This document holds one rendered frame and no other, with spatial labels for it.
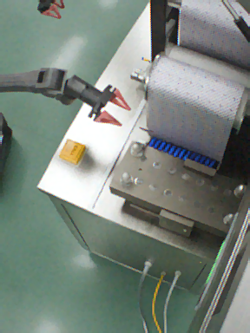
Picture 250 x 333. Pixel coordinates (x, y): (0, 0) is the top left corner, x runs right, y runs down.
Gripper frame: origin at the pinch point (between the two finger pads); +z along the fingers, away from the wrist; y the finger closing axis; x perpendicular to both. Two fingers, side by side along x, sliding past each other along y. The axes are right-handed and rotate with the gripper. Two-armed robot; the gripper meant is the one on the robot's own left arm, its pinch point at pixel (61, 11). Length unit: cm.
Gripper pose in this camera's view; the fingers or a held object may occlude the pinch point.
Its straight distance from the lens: 166.7
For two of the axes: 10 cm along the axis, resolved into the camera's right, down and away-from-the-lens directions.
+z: 5.2, 4.0, 7.5
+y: 1.2, -9.1, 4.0
